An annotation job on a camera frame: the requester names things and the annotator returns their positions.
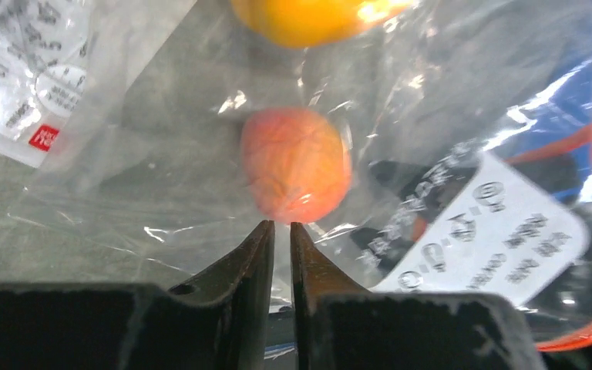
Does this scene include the clear zip top bag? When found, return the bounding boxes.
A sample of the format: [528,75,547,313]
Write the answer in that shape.
[11,1,592,351]

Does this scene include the white blister pack card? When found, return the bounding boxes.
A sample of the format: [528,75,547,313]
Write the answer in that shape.
[0,1,92,167]

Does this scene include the blue plastic bin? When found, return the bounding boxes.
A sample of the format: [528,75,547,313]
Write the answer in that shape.
[485,0,592,205]

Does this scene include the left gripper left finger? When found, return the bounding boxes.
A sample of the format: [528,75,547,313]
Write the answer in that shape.
[0,220,275,369]

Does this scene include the yellow fake bell pepper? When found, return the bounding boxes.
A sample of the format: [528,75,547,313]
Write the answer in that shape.
[230,0,417,49]

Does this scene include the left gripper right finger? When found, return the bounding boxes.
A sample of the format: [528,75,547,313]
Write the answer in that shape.
[290,223,545,369]

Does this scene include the fake peach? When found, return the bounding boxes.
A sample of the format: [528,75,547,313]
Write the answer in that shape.
[240,106,352,224]

